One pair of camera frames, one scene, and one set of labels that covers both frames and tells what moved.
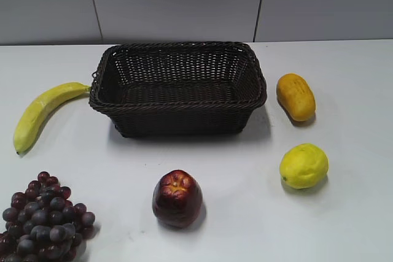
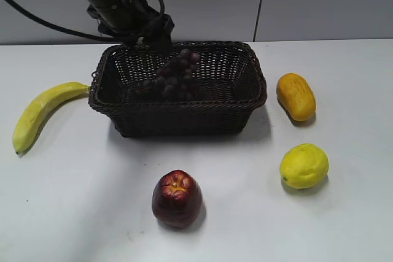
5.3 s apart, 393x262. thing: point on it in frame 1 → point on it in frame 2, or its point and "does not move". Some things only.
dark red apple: (177, 199) does not move
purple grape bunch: (42, 225) → (177, 78)
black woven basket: (170, 88) does not move
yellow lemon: (304, 165) does not move
